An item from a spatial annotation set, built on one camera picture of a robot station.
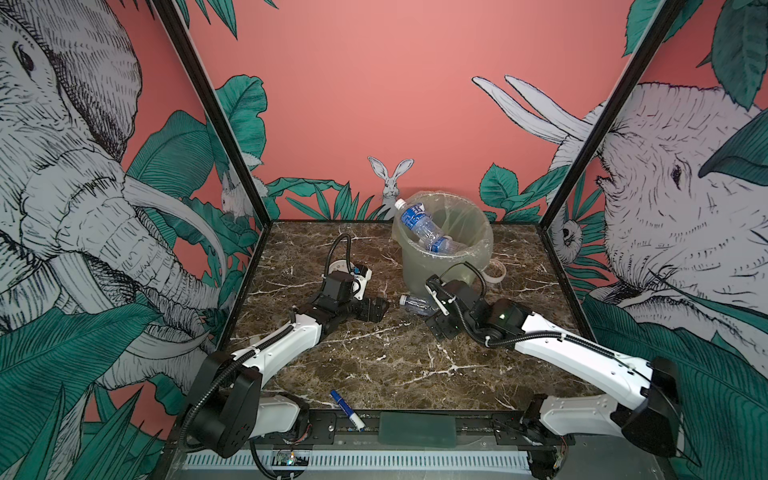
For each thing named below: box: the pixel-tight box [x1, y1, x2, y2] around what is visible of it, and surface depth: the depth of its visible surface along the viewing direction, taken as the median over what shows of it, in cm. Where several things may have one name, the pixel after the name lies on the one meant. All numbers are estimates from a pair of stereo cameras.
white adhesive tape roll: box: [484, 260, 507, 284], surface depth 106 cm
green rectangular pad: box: [378, 412, 457, 448], surface depth 74 cm
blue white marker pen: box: [330, 390, 365, 432], surface depth 78 cm
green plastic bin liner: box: [392, 191, 494, 297], surface depth 90 cm
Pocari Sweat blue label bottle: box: [394, 198, 445, 247], surface depth 83 cm
